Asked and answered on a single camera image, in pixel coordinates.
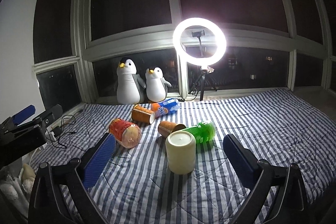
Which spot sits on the blue and orange cup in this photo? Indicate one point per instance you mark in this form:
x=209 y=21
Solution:
x=165 y=107

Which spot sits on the brown paper cup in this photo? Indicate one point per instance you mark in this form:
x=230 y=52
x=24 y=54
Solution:
x=166 y=127

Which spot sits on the red cup with clear lid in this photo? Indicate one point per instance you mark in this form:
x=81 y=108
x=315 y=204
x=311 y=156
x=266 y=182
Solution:
x=123 y=130

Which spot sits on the beige plush toy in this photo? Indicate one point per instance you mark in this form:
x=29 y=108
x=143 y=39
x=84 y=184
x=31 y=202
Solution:
x=27 y=174

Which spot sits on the orange paper cup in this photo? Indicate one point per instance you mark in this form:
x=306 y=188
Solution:
x=140 y=113

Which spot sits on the cream white cup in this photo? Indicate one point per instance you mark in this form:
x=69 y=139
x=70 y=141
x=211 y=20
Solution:
x=181 y=153

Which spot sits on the black phone holder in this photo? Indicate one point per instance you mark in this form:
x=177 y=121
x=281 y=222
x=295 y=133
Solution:
x=198 y=34

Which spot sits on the small penguin plush toy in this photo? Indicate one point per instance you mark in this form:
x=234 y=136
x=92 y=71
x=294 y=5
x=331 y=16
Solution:
x=156 y=87

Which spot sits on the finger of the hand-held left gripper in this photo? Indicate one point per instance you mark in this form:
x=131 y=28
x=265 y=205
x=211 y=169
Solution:
x=25 y=111
x=51 y=112

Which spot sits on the black tripod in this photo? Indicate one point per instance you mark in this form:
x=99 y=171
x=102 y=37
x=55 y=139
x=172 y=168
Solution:
x=202 y=82

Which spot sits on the blue striped blanket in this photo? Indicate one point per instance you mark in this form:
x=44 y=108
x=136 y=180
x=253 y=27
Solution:
x=262 y=121

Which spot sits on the white plastic bag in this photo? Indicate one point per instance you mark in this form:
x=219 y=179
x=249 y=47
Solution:
x=10 y=192

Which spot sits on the green cup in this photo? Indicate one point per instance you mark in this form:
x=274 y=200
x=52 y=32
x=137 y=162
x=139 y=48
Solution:
x=203 y=132

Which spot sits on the white power strip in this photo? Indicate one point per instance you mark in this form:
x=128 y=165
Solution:
x=52 y=134

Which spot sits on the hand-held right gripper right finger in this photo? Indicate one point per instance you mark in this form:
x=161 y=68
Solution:
x=239 y=159

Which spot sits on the large penguin plush toy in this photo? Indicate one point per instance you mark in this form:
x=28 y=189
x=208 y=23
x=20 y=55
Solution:
x=128 y=82

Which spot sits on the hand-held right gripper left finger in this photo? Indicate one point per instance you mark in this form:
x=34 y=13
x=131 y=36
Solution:
x=99 y=159

